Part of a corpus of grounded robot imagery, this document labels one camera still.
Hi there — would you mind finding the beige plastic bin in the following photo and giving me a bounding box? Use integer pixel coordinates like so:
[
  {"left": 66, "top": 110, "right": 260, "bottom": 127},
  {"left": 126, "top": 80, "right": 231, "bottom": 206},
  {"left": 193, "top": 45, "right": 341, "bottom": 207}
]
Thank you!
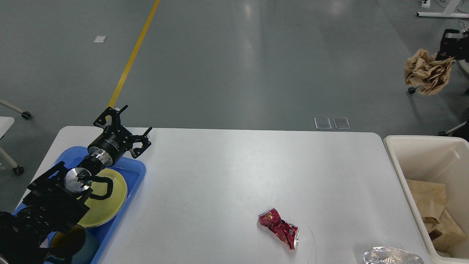
[{"left": 384, "top": 135, "right": 469, "bottom": 264}]

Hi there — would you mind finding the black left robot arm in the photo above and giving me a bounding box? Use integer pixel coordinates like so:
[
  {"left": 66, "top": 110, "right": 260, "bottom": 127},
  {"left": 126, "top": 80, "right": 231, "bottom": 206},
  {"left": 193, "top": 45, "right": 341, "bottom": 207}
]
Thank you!
[{"left": 1, "top": 105, "right": 152, "bottom": 264}]

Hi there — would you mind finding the clear floor plate left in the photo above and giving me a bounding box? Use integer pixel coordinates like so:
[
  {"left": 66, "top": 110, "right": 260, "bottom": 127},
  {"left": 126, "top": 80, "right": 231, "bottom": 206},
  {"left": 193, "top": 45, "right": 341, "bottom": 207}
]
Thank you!
[{"left": 314, "top": 117, "right": 332, "bottom": 130}]

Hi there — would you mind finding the clear floor plate right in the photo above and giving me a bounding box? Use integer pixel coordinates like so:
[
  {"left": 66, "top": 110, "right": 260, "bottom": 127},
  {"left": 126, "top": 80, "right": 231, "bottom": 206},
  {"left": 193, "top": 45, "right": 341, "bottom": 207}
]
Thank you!
[{"left": 333, "top": 117, "right": 351, "bottom": 130}]

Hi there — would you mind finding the white caster leg left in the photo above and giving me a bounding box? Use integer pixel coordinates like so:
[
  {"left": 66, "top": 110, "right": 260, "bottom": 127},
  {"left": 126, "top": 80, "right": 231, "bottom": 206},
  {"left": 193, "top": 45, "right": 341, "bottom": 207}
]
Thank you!
[{"left": 0, "top": 99, "right": 32, "bottom": 120}]

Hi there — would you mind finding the blue plastic tray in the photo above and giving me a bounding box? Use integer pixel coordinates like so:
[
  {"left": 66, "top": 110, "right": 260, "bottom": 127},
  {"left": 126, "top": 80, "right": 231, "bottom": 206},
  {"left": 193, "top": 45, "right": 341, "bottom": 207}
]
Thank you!
[{"left": 50, "top": 146, "right": 146, "bottom": 264}]

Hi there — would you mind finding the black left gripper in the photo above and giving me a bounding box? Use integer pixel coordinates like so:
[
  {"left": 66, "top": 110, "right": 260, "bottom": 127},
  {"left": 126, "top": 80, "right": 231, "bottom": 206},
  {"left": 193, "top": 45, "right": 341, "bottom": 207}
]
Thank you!
[{"left": 88, "top": 105, "right": 153, "bottom": 167}]

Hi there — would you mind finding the clear floor plate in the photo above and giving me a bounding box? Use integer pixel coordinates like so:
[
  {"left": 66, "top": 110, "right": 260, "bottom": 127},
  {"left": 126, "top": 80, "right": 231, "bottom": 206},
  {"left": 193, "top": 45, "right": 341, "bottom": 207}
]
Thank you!
[
  {"left": 314, "top": 117, "right": 332, "bottom": 130},
  {"left": 333, "top": 117, "right": 351, "bottom": 130}
]

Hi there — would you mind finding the crumpled silver foil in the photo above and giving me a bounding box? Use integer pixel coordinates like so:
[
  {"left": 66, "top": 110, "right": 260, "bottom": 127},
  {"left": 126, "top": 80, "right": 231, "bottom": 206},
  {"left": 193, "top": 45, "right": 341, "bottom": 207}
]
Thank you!
[{"left": 362, "top": 247, "right": 424, "bottom": 264}]

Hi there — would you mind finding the white chair leg with caster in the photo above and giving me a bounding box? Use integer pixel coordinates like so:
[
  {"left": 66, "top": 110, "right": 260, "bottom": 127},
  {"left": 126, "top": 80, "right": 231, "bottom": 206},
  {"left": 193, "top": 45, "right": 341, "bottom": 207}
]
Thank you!
[{"left": 404, "top": 58, "right": 468, "bottom": 95}]

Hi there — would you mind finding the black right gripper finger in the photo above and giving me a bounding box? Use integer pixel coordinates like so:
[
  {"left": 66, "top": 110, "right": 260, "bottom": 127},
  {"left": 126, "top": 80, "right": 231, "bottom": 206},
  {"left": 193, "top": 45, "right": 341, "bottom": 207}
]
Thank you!
[{"left": 435, "top": 29, "right": 469, "bottom": 62}]

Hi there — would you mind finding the yellow plastic plate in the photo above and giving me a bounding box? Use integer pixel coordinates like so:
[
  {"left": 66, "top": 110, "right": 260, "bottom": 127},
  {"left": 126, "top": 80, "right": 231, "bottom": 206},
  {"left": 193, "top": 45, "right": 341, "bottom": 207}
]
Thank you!
[{"left": 78, "top": 168, "right": 128, "bottom": 228}]

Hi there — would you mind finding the white desk base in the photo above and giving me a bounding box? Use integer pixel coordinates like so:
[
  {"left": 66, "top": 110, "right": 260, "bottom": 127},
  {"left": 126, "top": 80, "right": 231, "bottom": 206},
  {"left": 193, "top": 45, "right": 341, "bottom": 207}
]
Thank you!
[{"left": 416, "top": 0, "right": 469, "bottom": 19}]

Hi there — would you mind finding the crushed red can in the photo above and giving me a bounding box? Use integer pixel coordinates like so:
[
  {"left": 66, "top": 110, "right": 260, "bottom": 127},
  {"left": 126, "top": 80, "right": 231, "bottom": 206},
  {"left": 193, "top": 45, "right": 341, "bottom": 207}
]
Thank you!
[{"left": 258, "top": 208, "right": 299, "bottom": 250}]

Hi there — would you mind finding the brown paper ball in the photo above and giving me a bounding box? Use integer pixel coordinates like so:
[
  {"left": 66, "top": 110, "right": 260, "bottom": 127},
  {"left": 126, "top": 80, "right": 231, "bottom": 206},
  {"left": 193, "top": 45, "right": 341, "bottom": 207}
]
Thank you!
[{"left": 404, "top": 49, "right": 455, "bottom": 95}]

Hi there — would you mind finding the brown paper bag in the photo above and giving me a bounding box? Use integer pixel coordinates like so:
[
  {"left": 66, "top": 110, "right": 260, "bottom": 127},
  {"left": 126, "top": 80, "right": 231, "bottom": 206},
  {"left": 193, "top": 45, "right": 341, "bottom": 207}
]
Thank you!
[{"left": 406, "top": 179, "right": 447, "bottom": 233}]

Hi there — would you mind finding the teal mug yellow inside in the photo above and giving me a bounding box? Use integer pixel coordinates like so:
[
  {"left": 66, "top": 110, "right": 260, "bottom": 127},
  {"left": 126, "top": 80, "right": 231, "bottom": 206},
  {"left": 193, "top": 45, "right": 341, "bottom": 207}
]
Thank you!
[{"left": 47, "top": 225, "right": 100, "bottom": 264}]

